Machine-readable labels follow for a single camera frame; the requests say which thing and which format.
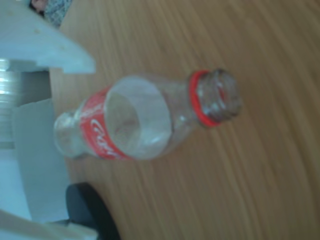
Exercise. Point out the person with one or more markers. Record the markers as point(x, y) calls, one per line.
point(55, 12)

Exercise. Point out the clear bottle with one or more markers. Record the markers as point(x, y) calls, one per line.
point(140, 117)

